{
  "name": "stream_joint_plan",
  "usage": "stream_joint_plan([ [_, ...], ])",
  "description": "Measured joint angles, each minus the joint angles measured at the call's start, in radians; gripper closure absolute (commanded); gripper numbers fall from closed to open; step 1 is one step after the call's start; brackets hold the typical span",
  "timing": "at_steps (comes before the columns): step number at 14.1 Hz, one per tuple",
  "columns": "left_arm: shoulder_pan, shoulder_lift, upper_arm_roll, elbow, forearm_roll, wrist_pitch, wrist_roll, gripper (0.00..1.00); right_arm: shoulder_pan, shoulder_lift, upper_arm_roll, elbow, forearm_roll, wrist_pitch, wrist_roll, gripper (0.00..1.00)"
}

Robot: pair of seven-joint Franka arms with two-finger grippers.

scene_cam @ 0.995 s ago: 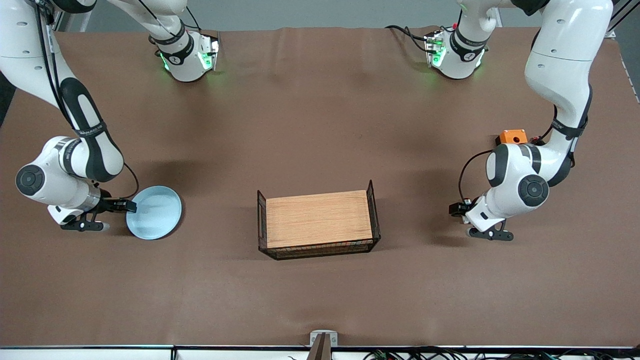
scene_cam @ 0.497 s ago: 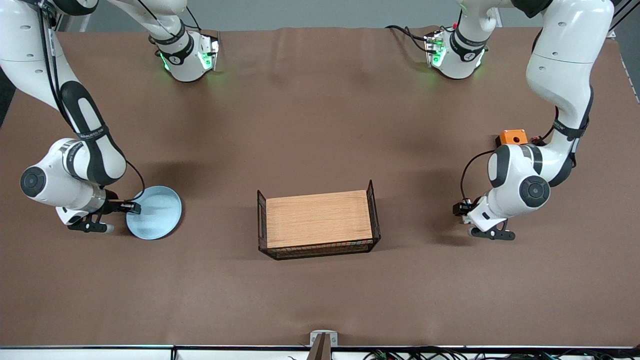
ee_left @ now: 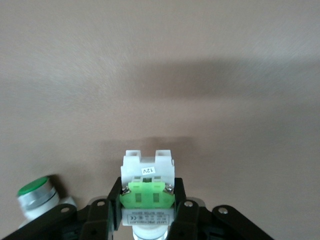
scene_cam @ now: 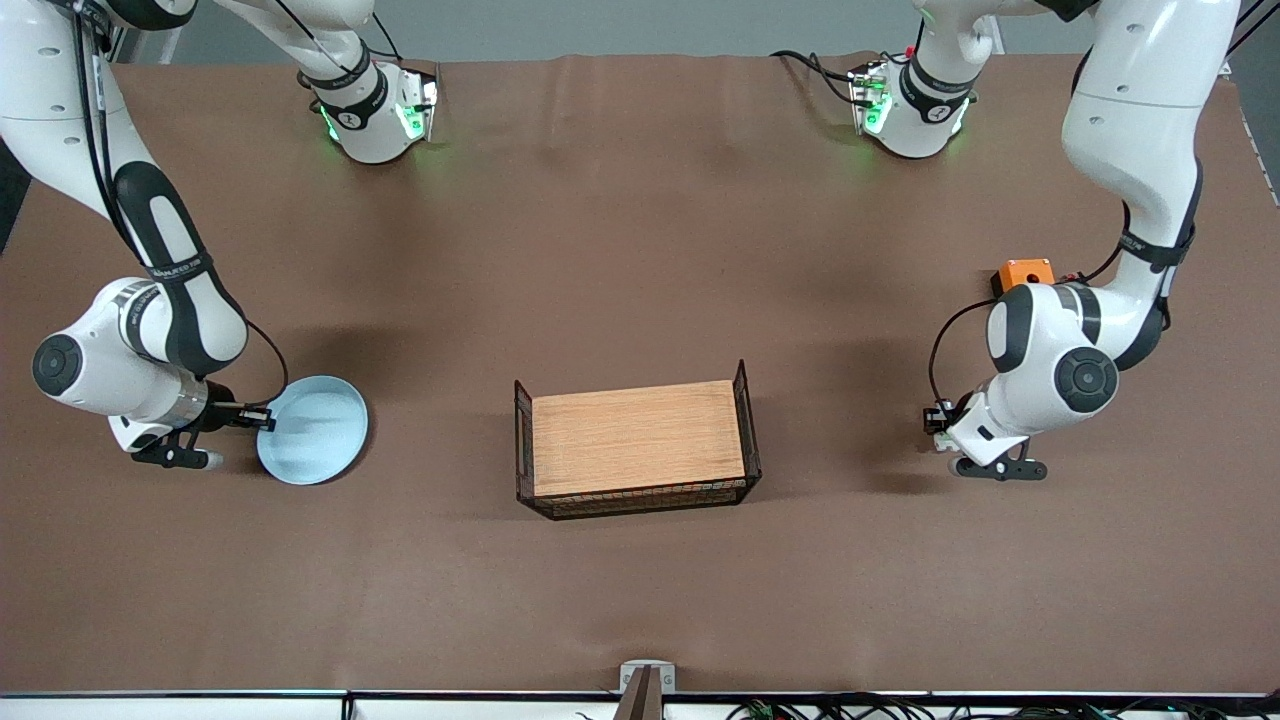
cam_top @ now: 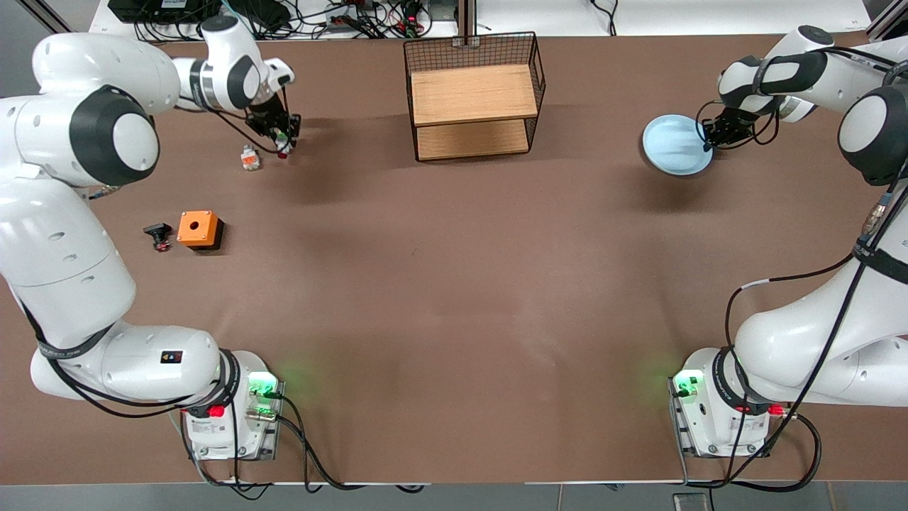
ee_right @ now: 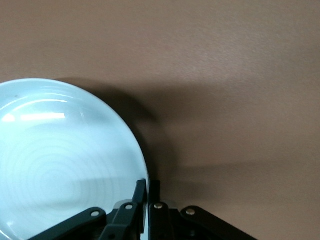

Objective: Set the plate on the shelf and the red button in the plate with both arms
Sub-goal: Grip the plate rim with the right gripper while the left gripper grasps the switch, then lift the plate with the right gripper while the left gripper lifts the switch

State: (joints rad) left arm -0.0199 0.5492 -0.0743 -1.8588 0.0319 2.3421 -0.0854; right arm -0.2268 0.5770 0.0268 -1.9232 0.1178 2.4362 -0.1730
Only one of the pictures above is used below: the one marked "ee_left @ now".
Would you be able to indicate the brown table cover mat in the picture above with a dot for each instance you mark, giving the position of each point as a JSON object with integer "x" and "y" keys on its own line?
{"x": 160, "y": 75}

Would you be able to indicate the green push button orange block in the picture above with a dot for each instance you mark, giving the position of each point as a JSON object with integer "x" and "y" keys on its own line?
{"x": 35, "y": 192}

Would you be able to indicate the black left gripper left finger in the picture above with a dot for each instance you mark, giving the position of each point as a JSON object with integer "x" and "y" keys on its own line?
{"x": 95, "y": 220}

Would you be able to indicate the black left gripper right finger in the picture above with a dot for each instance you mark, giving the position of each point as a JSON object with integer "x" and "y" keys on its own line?
{"x": 195, "y": 222}

